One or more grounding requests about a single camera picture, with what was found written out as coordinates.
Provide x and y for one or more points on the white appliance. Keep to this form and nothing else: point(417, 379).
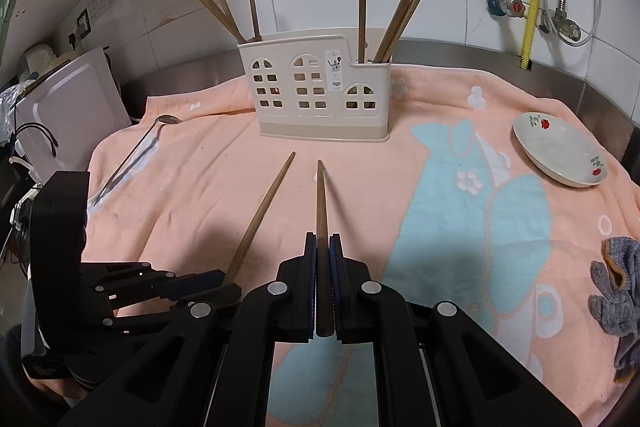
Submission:
point(75, 107)

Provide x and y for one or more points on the metal spoon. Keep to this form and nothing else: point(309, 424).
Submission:
point(132, 154)

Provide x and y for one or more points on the white floral plate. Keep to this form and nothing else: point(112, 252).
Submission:
point(560, 152)

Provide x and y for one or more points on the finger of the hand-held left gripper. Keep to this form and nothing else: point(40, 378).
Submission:
point(200, 281)
point(200, 304)

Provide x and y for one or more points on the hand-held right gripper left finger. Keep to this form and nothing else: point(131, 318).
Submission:
point(311, 279)

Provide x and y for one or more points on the beige plastic utensil holder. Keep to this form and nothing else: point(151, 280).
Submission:
point(315, 92)

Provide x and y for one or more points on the brown wooden chopstick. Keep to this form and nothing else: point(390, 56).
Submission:
point(262, 212)
point(406, 14)
point(361, 7)
point(254, 12)
point(322, 232)
point(217, 19)
point(229, 9)
point(400, 12)
point(411, 14)

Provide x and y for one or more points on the grey knit glove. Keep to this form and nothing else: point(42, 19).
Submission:
point(617, 302)

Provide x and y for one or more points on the peach printed towel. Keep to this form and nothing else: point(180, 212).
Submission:
point(450, 232)

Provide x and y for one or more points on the metal water valve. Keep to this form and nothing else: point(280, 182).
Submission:
point(505, 3)
point(560, 26)

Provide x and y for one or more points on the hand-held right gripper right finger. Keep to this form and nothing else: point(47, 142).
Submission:
point(336, 279)

